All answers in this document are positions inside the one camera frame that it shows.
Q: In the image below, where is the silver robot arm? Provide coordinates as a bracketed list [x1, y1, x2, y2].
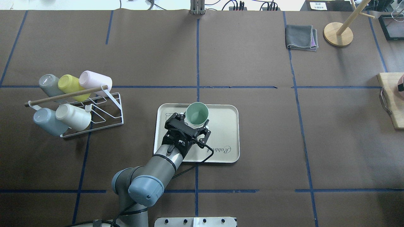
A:
[111, 112, 211, 227]

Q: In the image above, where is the mint green cup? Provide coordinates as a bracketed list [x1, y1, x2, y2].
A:
[185, 102, 209, 126]

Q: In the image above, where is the aluminium frame post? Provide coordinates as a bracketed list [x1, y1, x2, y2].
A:
[190, 0, 206, 15]

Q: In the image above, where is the cream rabbit tray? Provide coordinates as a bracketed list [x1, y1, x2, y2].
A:
[153, 103, 240, 163]

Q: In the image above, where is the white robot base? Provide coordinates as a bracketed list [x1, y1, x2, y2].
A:
[154, 217, 238, 227]

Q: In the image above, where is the yellow cup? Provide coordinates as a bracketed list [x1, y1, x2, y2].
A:
[58, 74, 91, 102]

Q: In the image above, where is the grey cup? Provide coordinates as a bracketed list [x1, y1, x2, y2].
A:
[39, 74, 65, 97]

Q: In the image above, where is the wooden mug tree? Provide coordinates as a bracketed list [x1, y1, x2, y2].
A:
[323, 0, 375, 47]

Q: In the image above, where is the bamboo cutting board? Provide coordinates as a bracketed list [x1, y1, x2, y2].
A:
[377, 72, 404, 130]

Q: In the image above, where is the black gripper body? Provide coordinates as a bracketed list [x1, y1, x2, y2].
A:
[163, 125, 211, 158]

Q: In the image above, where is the black box with label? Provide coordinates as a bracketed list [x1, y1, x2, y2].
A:
[300, 0, 332, 11]

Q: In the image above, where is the grey folded cloth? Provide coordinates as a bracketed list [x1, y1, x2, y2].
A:
[285, 24, 319, 52]

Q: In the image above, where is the black metal tray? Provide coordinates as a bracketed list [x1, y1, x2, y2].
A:
[378, 15, 404, 41]

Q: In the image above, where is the blue cup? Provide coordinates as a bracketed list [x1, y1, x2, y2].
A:
[33, 108, 69, 136]

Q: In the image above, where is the pink cup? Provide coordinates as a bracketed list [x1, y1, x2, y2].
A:
[79, 70, 113, 92]

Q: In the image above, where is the beige cup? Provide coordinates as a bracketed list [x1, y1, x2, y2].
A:
[55, 104, 92, 131]

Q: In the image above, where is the white wire cup rack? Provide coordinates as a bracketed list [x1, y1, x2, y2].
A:
[24, 85, 124, 138]

